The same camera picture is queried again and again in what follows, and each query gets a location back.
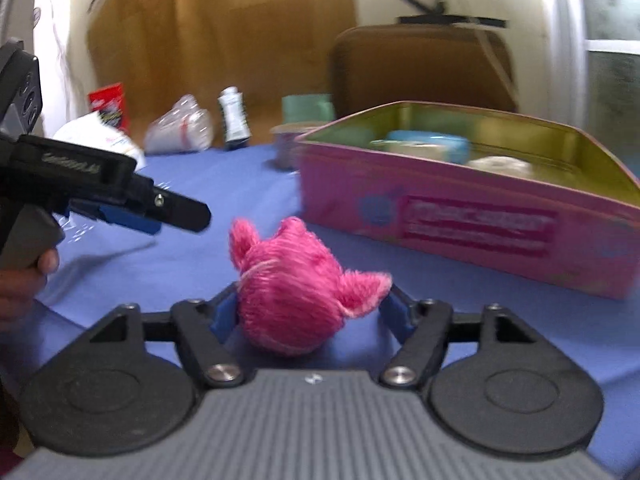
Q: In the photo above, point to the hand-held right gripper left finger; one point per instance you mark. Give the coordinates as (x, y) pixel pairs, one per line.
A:
(227, 312)

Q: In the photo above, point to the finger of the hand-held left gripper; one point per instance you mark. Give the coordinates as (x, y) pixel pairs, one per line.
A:
(127, 219)
(182, 212)

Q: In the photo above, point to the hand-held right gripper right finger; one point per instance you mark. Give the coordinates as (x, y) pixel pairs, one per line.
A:
(395, 312)

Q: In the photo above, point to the pink plush toy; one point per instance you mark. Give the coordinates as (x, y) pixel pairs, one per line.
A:
(295, 290)

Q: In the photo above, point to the pink tin box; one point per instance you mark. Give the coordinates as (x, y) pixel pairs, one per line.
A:
(475, 230)

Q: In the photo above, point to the white grey packet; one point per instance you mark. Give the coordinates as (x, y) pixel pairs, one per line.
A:
(410, 151)

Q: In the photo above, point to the person's left hand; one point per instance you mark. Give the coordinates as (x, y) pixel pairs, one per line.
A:
(22, 292)

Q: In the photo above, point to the white plastic bag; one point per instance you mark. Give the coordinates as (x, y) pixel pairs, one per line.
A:
(100, 137)

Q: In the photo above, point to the blue printed blanket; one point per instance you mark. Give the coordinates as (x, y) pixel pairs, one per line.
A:
(150, 270)

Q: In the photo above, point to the red packet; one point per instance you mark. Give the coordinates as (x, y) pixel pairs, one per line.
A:
(109, 105)

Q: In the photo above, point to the clear plastic bag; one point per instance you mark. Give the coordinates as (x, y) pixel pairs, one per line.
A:
(180, 127)

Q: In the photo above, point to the white tube bottle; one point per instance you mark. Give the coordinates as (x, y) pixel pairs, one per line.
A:
(234, 120)

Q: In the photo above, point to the green and purple cup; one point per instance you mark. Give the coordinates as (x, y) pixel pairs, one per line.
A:
(287, 145)

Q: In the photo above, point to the white fluffy pad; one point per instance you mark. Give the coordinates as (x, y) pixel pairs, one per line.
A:
(500, 166)

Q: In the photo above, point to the brown cardboard sheet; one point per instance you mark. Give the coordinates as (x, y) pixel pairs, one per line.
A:
(225, 35)

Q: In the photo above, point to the brown chair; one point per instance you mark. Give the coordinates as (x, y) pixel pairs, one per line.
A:
(425, 70)

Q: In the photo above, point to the window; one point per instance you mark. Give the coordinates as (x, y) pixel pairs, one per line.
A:
(612, 85)

